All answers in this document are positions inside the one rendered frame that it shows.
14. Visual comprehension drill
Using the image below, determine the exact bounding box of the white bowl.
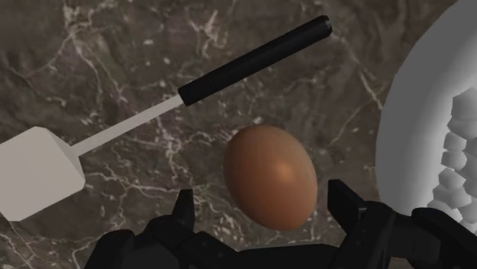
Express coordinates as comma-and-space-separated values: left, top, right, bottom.
375, 0, 477, 235

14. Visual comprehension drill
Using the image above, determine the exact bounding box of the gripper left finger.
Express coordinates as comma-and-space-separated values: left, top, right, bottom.
83, 188, 239, 269

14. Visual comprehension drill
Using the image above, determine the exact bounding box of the brown egg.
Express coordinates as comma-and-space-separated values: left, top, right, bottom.
222, 124, 319, 231

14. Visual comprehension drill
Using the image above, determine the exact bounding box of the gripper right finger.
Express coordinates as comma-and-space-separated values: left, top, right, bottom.
326, 179, 477, 269

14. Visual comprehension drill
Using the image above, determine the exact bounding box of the black-handled white mallet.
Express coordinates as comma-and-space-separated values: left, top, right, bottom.
0, 14, 333, 222

